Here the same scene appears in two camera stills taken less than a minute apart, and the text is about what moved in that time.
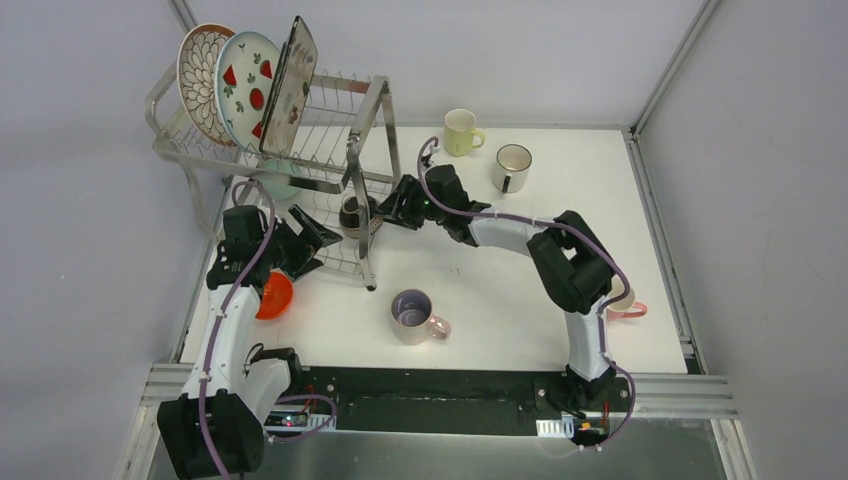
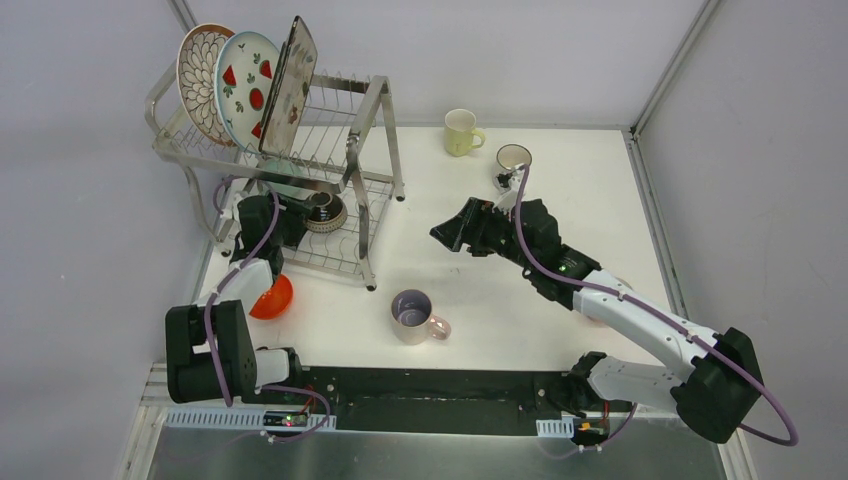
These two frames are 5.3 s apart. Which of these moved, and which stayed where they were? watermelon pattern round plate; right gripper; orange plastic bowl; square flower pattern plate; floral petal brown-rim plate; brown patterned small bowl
Moved: right gripper; brown patterned small bowl
Stayed: orange plastic bowl; square flower pattern plate; floral petal brown-rim plate; watermelon pattern round plate
